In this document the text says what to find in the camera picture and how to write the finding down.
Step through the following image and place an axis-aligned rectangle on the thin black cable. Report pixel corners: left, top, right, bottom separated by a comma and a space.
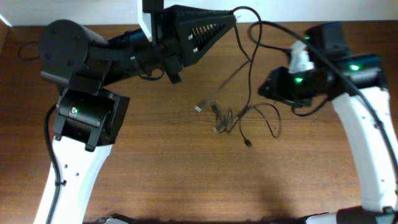
17, 40, 41, 62

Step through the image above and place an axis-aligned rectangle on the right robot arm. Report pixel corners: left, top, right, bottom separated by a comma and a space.
258, 22, 397, 224

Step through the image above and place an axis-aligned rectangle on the thick black USB cable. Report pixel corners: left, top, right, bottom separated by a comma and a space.
229, 6, 282, 149

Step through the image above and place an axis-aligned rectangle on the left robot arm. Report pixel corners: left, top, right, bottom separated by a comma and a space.
35, 1, 236, 223

